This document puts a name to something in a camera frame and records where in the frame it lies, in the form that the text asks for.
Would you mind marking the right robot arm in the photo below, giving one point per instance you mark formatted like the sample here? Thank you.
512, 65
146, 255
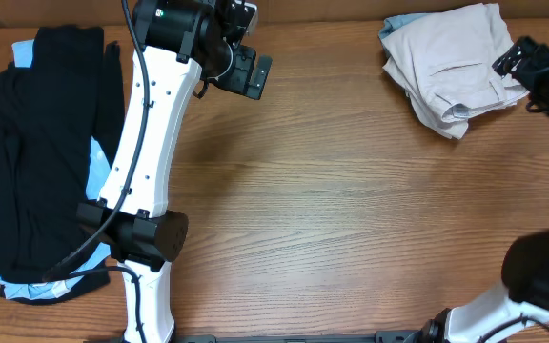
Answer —
520, 298

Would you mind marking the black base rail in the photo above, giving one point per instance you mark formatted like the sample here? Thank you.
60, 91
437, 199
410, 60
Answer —
404, 336

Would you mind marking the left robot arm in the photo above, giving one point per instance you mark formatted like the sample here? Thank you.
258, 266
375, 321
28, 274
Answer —
181, 48

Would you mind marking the folded light blue jeans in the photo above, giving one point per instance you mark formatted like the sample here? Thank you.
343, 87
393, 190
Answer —
393, 23

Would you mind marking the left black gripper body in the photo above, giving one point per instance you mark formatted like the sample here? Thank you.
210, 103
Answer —
236, 78

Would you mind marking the light blue garment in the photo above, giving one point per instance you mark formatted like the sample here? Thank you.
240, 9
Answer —
61, 291

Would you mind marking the beige khaki shorts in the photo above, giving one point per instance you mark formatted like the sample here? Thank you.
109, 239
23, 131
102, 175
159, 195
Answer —
443, 61

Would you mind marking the black garment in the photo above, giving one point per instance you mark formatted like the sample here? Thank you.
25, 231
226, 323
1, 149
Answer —
49, 113

